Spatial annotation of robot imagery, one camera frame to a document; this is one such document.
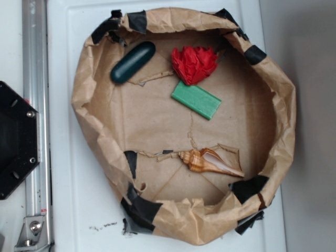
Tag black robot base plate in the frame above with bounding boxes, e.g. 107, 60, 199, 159
1, 81, 39, 200

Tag green rectangular soap bar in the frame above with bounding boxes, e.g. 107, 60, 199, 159
171, 81, 222, 120

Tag spiral brown seashell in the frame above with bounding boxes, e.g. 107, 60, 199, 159
178, 148, 245, 177

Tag dark green oblong capsule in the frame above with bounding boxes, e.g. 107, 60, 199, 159
110, 41, 156, 84

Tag aluminium extrusion rail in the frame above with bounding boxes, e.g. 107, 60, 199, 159
22, 1, 55, 251

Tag metal corner bracket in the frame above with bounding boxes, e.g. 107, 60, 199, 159
14, 215, 49, 251

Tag red crumpled tissue paper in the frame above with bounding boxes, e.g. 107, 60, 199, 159
171, 46, 218, 86

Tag brown paper bin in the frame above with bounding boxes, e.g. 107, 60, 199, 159
71, 8, 297, 245

